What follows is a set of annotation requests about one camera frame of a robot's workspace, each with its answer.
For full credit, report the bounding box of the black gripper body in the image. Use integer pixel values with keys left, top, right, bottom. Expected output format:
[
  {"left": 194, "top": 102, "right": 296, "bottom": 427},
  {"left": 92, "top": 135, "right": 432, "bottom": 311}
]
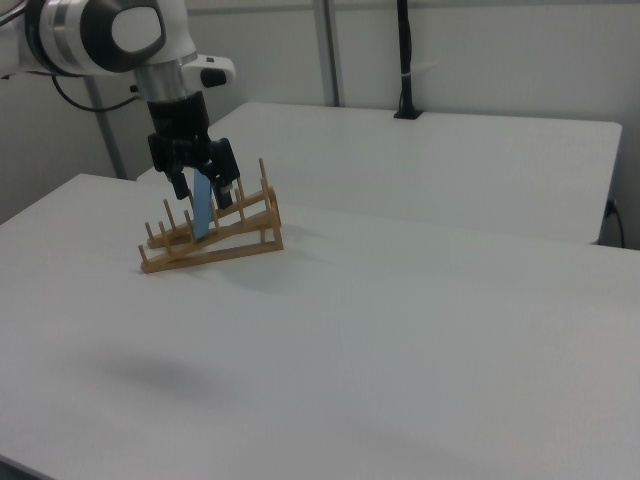
[{"left": 146, "top": 93, "right": 212, "bottom": 174}]

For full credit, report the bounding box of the black cable at table side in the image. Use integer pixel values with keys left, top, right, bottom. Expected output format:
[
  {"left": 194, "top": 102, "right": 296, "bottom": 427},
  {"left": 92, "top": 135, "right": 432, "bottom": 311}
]
[{"left": 604, "top": 199, "right": 627, "bottom": 248}]

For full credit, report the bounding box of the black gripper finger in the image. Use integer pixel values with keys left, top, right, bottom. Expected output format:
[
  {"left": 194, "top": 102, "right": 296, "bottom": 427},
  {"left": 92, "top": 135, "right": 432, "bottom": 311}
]
[
  {"left": 201, "top": 137, "right": 240, "bottom": 211},
  {"left": 147, "top": 133, "right": 193, "bottom": 201}
]

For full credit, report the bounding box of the blue round plate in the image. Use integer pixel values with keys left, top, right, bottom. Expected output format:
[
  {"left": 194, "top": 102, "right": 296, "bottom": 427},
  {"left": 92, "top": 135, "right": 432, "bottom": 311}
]
[{"left": 191, "top": 169, "right": 213, "bottom": 243}]

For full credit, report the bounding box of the black camera pole with base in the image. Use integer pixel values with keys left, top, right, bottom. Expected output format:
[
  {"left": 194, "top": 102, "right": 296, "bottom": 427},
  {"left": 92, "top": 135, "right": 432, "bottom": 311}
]
[{"left": 393, "top": 0, "right": 426, "bottom": 121}]

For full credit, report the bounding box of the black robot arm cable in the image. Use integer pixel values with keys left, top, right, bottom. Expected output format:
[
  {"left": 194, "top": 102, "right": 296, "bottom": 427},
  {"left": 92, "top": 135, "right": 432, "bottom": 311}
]
[{"left": 51, "top": 76, "right": 147, "bottom": 112}]

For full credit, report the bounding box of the white back table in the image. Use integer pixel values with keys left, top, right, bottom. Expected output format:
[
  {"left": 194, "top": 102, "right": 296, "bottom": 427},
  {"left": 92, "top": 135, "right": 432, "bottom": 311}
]
[{"left": 135, "top": 101, "right": 624, "bottom": 246}]

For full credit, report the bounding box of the wooden plate rack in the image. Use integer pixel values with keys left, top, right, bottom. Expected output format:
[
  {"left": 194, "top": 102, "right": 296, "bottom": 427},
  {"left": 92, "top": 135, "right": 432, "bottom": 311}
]
[{"left": 137, "top": 157, "right": 285, "bottom": 276}]

